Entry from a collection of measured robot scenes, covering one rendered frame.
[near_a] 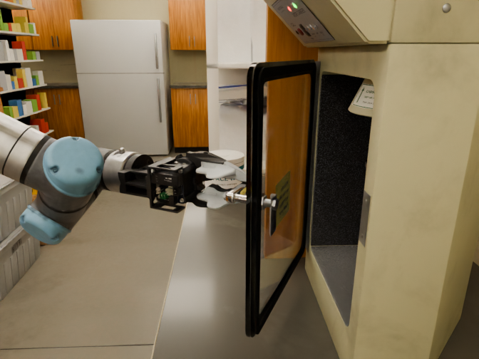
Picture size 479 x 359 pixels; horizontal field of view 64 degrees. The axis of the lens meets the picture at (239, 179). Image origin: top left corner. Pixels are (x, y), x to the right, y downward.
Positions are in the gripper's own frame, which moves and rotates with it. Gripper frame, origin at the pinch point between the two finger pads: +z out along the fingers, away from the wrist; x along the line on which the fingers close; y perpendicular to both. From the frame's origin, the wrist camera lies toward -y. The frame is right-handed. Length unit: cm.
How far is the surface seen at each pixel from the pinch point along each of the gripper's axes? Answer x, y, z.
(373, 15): 23.8, 7.8, 17.5
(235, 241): -26.0, -27.4, -14.7
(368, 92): 14.8, -5.0, 16.4
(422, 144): 9.9, 4.6, 24.0
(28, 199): -74, -107, -206
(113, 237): -120, -156, -182
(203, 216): -26, -38, -30
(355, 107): 12.5, -5.7, 14.7
